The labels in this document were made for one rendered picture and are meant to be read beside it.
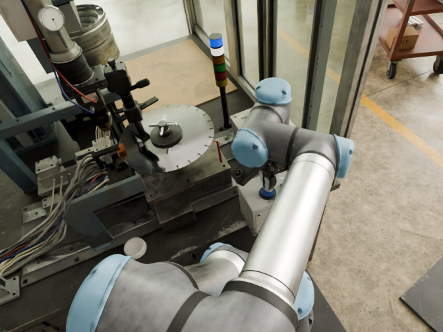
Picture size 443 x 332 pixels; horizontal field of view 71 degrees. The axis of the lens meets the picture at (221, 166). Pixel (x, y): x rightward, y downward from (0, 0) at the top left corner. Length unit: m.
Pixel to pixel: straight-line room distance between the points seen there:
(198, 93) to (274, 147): 1.01
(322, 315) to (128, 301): 0.67
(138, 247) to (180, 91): 0.83
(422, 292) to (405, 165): 0.83
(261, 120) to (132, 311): 0.41
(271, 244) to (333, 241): 1.49
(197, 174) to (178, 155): 0.11
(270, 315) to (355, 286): 1.47
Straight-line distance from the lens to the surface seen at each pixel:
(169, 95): 1.60
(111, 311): 0.38
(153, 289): 0.38
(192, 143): 1.03
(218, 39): 1.11
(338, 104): 0.91
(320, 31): 0.85
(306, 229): 0.45
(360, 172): 2.22
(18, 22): 0.91
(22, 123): 1.25
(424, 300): 1.89
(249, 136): 0.59
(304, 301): 0.74
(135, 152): 1.07
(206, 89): 1.58
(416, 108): 2.79
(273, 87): 0.66
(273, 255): 0.41
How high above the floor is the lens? 1.67
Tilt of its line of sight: 50 degrees down
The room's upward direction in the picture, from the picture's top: 10 degrees counter-clockwise
